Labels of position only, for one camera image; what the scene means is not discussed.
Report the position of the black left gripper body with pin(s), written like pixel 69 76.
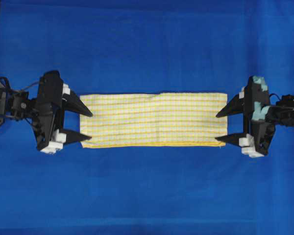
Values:
pixel 48 102

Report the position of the black taped right wrist camera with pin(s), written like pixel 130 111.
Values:
pixel 260 98

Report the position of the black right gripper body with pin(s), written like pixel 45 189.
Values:
pixel 257 140

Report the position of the yellow checked towel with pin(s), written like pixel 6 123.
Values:
pixel 165 119

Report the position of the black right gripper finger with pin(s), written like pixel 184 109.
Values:
pixel 232 139
pixel 234 107

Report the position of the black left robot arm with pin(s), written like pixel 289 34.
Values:
pixel 16 105

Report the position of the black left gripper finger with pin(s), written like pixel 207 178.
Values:
pixel 71 102
pixel 73 136

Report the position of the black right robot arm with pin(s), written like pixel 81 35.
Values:
pixel 281 113

